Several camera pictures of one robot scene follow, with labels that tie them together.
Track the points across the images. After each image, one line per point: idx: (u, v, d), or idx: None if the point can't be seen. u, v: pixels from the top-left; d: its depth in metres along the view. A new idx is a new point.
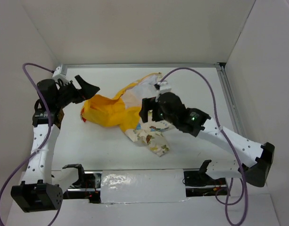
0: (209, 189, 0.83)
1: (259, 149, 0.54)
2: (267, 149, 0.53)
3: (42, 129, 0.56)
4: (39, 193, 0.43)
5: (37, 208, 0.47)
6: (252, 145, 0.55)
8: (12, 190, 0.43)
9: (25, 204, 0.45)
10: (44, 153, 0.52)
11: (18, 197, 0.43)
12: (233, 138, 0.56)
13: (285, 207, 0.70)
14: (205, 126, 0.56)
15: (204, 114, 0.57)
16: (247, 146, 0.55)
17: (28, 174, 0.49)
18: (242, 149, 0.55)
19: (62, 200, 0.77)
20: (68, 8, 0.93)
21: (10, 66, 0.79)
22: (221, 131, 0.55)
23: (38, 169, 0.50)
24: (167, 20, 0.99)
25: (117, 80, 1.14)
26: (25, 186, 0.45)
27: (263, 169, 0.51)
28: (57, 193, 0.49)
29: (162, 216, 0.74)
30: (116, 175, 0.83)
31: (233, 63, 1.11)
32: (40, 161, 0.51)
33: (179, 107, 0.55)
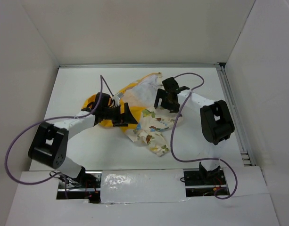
0: (208, 189, 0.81)
1: (210, 102, 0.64)
2: (218, 103, 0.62)
3: (85, 112, 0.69)
4: (59, 134, 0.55)
5: (39, 153, 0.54)
6: (208, 100, 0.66)
8: (42, 124, 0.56)
9: (38, 142, 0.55)
10: (77, 121, 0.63)
11: (42, 131, 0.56)
12: (194, 96, 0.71)
13: (285, 208, 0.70)
14: (182, 92, 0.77)
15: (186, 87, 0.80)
16: (203, 100, 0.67)
17: (59, 123, 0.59)
18: (198, 102, 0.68)
19: (62, 200, 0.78)
20: (68, 9, 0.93)
21: (10, 68, 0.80)
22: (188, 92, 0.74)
23: (68, 124, 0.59)
24: (167, 20, 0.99)
25: (114, 80, 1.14)
26: (52, 127, 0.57)
27: (204, 110, 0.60)
28: (60, 157, 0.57)
29: (161, 215, 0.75)
30: (116, 175, 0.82)
31: (233, 63, 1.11)
32: (71, 121, 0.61)
33: (172, 84, 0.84)
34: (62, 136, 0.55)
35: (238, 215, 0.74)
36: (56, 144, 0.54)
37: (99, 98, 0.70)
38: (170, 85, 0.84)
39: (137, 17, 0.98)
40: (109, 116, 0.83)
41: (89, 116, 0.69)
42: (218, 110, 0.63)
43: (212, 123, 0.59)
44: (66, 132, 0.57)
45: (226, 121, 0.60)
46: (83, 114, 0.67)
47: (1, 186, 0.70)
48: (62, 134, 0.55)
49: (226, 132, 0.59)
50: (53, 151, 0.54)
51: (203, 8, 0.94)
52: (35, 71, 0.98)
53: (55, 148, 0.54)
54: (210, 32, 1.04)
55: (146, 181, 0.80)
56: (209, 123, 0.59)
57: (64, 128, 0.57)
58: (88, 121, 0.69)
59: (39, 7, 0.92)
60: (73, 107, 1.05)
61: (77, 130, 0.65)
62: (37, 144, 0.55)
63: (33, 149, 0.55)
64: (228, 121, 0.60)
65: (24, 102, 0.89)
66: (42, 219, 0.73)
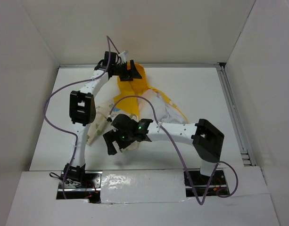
0: (208, 189, 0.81)
1: (194, 126, 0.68)
2: (200, 125, 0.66)
3: (99, 71, 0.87)
4: (87, 99, 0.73)
5: (78, 113, 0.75)
6: (188, 127, 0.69)
8: (72, 92, 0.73)
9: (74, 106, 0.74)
10: (95, 83, 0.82)
11: (74, 99, 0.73)
12: (170, 129, 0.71)
13: (285, 208, 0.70)
14: (149, 129, 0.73)
15: (149, 120, 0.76)
16: (184, 129, 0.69)
17: (84, 89, 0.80)
18: (180, 133, 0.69)
19: (61, 200, 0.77)
20: (68, 9, 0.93)
21: (10, 68, 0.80)
22: (161, 126, 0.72)
23: (90, 88, 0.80)
24: (167, 20, 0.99)
25: (161, 77, 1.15)
26: (80, 94, 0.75)
27: (202, 141, 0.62)
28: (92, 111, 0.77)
29: (161, 215, 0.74)
30: (116, 175, 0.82)
31: (233, 63, 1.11)
32: (92, 84, 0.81)
33: (127, 124, 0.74)
34: (90, 100, 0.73)
35: (238, 215, 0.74)
36: (88, 105, 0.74)
37: (109, 56, 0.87)
38: (128, 124, 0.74)
39: (137, 17, 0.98)
40: (119, 71, 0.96)
41: (104, 75, 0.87)
42: (201, 129, 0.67)
43: (211, 146, 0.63)
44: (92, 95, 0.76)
45: (216, 134, 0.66)
46: (98, 75, 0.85)
47: (1, 185, 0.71)
48: (89, 98, 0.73)
49: (221, 144, 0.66)
50: (86, 111, 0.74)
51: (204, 8, 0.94)
52: (35, 71, 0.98)
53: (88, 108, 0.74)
54: (210, 32, 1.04)
55: (145, 181, 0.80)
56: (209, 149, 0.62)
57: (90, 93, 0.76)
58: (104, 79, 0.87)
59: (39, 7, 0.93)
60: None
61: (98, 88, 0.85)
62: (73, 107, 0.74)
63: (72, 110, 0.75)
64: (218, 133, 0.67)
65: (24, 102, 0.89)
66: (42, 219, 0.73)
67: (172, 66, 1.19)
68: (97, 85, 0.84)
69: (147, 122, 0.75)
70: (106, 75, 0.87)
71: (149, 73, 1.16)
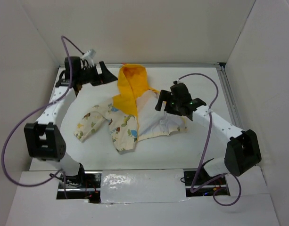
0: (208, 189, 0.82)
1: (238, 132, 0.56)
2: (245, 134, 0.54)
3: (61, 88, 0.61)
4: (48, 130, 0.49)
5: (42, 152, 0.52)
6: (233, 129, 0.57)
8: (28, 125, 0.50)
9: (33, 142, 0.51)
10: (59, 104, 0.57)
11: (30, 133, 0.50)
12: (216, 121, 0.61)
13: (285, 208, 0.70)
14: (198, 109, 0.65)
15: (201, 100, 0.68)
16: (227, 127, 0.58)
17: (42, 117, 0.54)
18: (221, 129, 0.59)
19: (61, 200, 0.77)
20: (68, 8, 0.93)
21: (10, 68, 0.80)
22: (209, 114, 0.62)
23: (52, 114, 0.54)
24: (167, 20, 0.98)
25: (161, 77, 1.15)
26: (38, 125, 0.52)
27: (235, 148, 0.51)
28: (61, 146, 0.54)
29: (162, 215, 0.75)
30: (116, 175, 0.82)
31: (233, 63, 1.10)
32: (53, 109, 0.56)
33: (184, 94, 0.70)
34: (53, 132, 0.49)
35: (238, 215, 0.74)
36: (52, 140, 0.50)
37: (70, 66, 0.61)
38: (183, 95, 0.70)
39: (137, 17, 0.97)
40: (88, 79, 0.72)
41: (69, 92, 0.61)
42: (244, 140, 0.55)
43: (240, 158, 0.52)
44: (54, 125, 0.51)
45: (253, 154, 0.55)
46: (61, 92, 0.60)
47: (1, 185, 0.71)
48: (52, 129, 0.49)
49: (252, 165, 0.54)
50: (52, 147, 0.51)
51: (204, 8, 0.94)
52: (35, 71, 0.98)
53: (53, 143, 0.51)
54: (210, 32, 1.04)
55: (146, 181, 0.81)
56: (238, 160, 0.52)
57: (51, 123, 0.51)
58: (70, 97, 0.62)
59: (39, 7, 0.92)
60: (73, 107, 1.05)
61: (64, 111, 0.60)
62: (33, 145, 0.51)
63: (32, 149, 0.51)
64: (257, 155, 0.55)
65: (24, 102, 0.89)
66: (43, 219, 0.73)
67: (171, 66, 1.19)
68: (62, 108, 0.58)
69: (201, 103, 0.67)
70: (71, 91, 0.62)
71: (149, 73, 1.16)
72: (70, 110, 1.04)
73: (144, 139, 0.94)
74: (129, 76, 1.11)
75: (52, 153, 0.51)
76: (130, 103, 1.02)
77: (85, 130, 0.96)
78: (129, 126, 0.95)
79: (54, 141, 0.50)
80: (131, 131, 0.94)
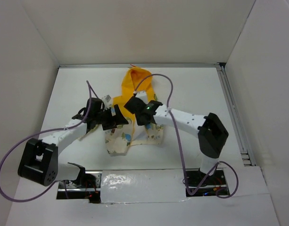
0: (209, 189, 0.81)
1: (202, 118, 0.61)
2: (209, 118, 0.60)
3: (75, 120, 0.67)
4: (48, 150, 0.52)
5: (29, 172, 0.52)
6: (197, 118, 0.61)
8: (30, 141, 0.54)
9: (28, 158, 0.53)
10: (67, 133, 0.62)
11: (30, 148, 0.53)
12: (177, 116, 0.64)
13: (285, 208, 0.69)
14: (157, 111, 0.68)
15: (158, 103, 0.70)
16: (191, 119, 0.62)
17: (48, 137, 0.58)
18: (187, 122, 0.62)
19: (61, 200, 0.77)
20: (68, 9, 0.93)
21: (10, 68, 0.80)
22: (169, 112, 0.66)
23: (57, 137, 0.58)
24: (167, 20, 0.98)
25: (161, 77, 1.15)
26: (41, 143, 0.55)
27: (205, 133, 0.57)
28: (51, 173, 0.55)
29: (161, 215, 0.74)
30: (116, 175, 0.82)
31: (233, 63, 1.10)
32: (61, 134, 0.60)
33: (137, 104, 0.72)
34: (50, 154, 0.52)
35: (238, 215, 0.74)
36: (47, 161, 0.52)
37: (89, 102, 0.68)
38: (136, 106, 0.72)
39: (137, 16, 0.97)
40: (103, 119, 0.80)
41: (81, 125, 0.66)
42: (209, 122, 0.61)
43: (212, 140, 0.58)
44: (56, 147, 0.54)
45: (221, 131, 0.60)
46: (74, 124, 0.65)
47: (1, 185, 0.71)
48: (51, 151, 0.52)
49: (223, 141, 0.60)
50: (42, 169, 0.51)
51: (204, 8, 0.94)
52: (35, 71, 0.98)
53: (45, 165, 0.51)
54: (210, 32, 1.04)
55: (145, 181, 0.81)
56: (210, 142, 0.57)
57: (53, 144, 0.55)
58: (80, 130, 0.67)
59: (39, 7, 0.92)
60: (73, 108, 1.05)
61: (68, 141, 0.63)
62: (26, 162, 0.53)
63: (23, 166, 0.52)
64: (224, 131, 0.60)
65: (24, 102, 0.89)
66: (43, 219, 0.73)
67: (170, 66, 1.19)
68: (68, 136, 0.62)
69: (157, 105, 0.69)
70: (84, 125, 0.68)
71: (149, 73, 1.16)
72: (70, 110, 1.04)
73: (137, 144, 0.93)
74: (135, 80, 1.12)
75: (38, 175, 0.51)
76: None
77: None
78: (124, 129, 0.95)
79: (48, 164, 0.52)
80: (125, 135, 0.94)
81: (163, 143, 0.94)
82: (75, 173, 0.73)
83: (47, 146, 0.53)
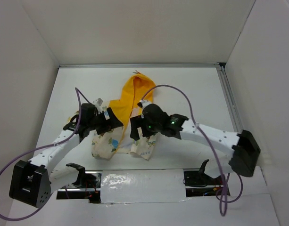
0: (209, 189, 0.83)
1: (235, 136, 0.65)
2: (243, 136, 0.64)
3: (67, 133, 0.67)
4: (37, 175, 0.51)
5: (21, 196, 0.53)
6: (229, 136, 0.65)
8: (19, 164, 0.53)
9: (18, 181, 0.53)
10: (58, 149, 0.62)
11: (19, 172, 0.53)
12: (208, 131, 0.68)
13: (285, 208, 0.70)
14: (184, 127, 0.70)
15: (182, 117, 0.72)
16: (223, 137, 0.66)
17: (37, 158, 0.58)
18: (219, 140, 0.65)
19: (62, 200, 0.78)
20: (68, 9, 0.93)
21: (10, 68, 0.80)
22: (198, 127, 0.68)
23: (46, 157, 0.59)
24: (167, 20, 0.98)
25: (161, 77, 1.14)
26: (30, 165, 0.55)
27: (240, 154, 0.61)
28: (44, 194, 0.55)
29: (161, 216, 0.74)
30: (116, 175, 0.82)
31: (233, 63, 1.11)
32: (51, 152, 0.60)
33: (162, 116, 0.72)
34: (39, 178, 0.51)
35: (238, 215, 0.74)
36: (36, 186, 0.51)
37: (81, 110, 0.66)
38: (160, 117, 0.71)
39: (137, 16, 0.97)
40: (96, 125, 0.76)
41: (73, 138, 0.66)
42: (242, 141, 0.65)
43: (247, 161, 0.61)
44: (45, 169, 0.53)
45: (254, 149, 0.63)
46: (65, 137, 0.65)
47: (1, 185, 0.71)
48: (39, 175, 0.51)
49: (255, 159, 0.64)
50: (33, 193, 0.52)
51: (204, 8, 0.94)
52: (35, 71, 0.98)
53: (35, 189, 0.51)
54: (210, 32, 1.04)
55: (145, 181, 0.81)
56: (246, 163, 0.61)
57: (43, 167, 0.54)
58: (72, 142, 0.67)
59: (39, 6, 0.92)
60: (72, 108, 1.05)
61: (61, 156, 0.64)
62: (17, 185, 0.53)
63: (15, 189, 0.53)
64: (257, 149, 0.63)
65: (24, 102, 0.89)
66: (43, 219, 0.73)
67: (170, 66, 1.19)
68: (59, 152, 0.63)
69: (181, 118, 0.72)
70: (77, 136, 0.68)
71: (149, 73, 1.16)
72: (69, 110, 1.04)
73: (123, 153, 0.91)
74: (137, 85, 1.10)
75: (29, 200, 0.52)
76: (126, 111, 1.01)
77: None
78: (113, 134, 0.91)
79: (38, 188, 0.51)
80: (112, 141, 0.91)
81: (148, 159, 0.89)
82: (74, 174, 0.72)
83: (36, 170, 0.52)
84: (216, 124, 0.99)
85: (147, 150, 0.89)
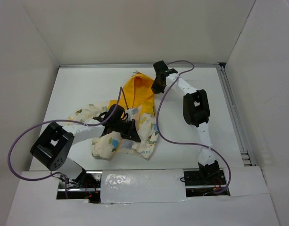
0: (209, 189, 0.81)
1: (193, 90, 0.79)
2: (199, 92, 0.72)
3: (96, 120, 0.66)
4: (64, 138, 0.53)
5: (41, 154, 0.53)
6: (191, 90, 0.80)
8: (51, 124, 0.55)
9: (44, 140, 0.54)
10: (86, 129, 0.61)
11: (49, 131, 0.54)
12: (180, 83, 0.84)
13: (285, 209, 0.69)
14: (170, 76, 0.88)
15: (174, 70, 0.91)
16: (187, 88, 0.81)
17: (68, 127, 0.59)
18: (183, 88, 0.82)
19: (61, 200, 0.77)
20: (68, 9, 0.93)
21: (10, 68, 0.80)
22: (177, 78, 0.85)
23: (76, 129, 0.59)
24: (167, 19, 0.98)
25: None
26: (61, 129, 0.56)
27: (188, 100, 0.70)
28: (59, 160, 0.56)
29: (161, 216, 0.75)
30: (116, 175, 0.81)
31: (233, 62, 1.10)
32: (80, 127, 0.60)
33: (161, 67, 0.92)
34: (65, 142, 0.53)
35: (238, 215, 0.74)
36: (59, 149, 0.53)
37: (113, 110, 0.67)
38: (161, 68, 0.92)
39: (137, 16, 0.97)
40: (120, 128, 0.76)
41: (100, 127, 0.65)
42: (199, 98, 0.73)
43: (192, 108, 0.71)
44: (72, 136, 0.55)
45: (203, 108, 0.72)
46: (94, 123, 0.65)
47: (1, 185, 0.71)
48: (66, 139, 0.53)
49: (202, 116, 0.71)
50: (53, 155, 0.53)
51: (204, 8, 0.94)
52: (35, 71, 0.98)
53: (57, 151, 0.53)
54: (210, 31, 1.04)
55: (146, 181, 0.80)
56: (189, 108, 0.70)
57: (70, 133, 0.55)
58: (97, 131, 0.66)
59: (39, 7, 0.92)
60: (73, 108, 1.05)
61: (84, 136, 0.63)
62: (41, 142, 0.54)
63: (37, 146, 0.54)
64: (207, 111, 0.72)
65: (24, 102, 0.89)
66: (42, 218, 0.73)
67: (171, 66, 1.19)
68: (85, 133, 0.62)
69: (172, 71, 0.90)
70: (102, 127, 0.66)
71: (149, 73, 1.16)
72: (70, 110, 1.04)
73: (122, 152, 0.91)
74: (139, 85, 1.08)
75: (46, 159, 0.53)
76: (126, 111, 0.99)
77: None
78: (112, 133, 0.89)
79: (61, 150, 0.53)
80: (113, 140, 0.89)
81: (148, 159, 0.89)
82: (74, 175, 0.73)
83: (65, 133, 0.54)
84: (216, 124, 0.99)
85: (147, 149, 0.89)
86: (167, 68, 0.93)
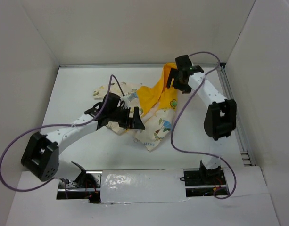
0: (208, 189, 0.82)
1: (222, 99, 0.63)
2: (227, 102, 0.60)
3: (86, 117, 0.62)
4: (47, 149, 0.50)
5: (31, 165, 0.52)
6: (219, 96, 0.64)
8: (36, 134, 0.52)
9: (30, 151, 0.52)
10: (74, 131, 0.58)
11: (33, 143, 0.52)
12: (207, 85, 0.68)
13: (285, 208, 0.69)
14: (194, 75, 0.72)
15: (200, 68, 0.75)
16: (214, 94, 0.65)
17: (53, 133, 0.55)
18: (209, 94, 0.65)
19: (62, 200, 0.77)
20: (68, 9, 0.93)
21: (10, 68, 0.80)
22: (203, 79, 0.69)
23: (61, 135, 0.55)
24: (167, 19, 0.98)
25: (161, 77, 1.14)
26: (45, 139, 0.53)
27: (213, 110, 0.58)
28: (50, 169, 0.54)
29: (161, 216, 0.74)
30: (116, 175, 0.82)
31: (233, 62, 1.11)
32: (67, 132, 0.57)
33: (185, 62, 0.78)
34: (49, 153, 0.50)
35: (237, 216, 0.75)
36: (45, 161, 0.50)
37: (106, 99, 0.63)
38: (185, 64, 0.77)
39: (137, 16, 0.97)
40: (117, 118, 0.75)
41: (91, 124, 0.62)
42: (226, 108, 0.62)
43: (216, 120, 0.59)
44: (56, 146, 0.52)
45: (230, 121, 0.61)
46: (84, 121, 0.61)
47: (1, 185, 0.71)
48: (50, 150, 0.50)
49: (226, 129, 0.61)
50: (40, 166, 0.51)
51: (204, 8, 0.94)
52: (35, 71, 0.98)
53: (44, 164, 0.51)
54: (210, 32, 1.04)
55: (145, 181, 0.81)
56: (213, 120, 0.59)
57: (54, 142, 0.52)
58: (89, 128, 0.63)
59: (39, 7, 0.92)
60: (72, 108, 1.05)
61: (75, 137, 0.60)
62: (29, 154, 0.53)
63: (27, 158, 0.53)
64: (233, 125, 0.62)
65: (24, 102, 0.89)
66: (42, 219, 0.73)
67: None
68: (74, 134, 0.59)
69: (199, 68, 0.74)
70: (94, 123, 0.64)
71: (150, 73, 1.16)
72: (70, 110, 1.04)
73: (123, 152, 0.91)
74: None
75: (36, 171, 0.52)
76: (150, 100, 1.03)
77: (102, 92, 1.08)
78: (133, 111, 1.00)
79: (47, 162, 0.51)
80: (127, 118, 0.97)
81: (151, 150, 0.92)
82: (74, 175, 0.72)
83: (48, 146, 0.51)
84: None
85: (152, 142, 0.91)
86: (190, 64, 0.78)
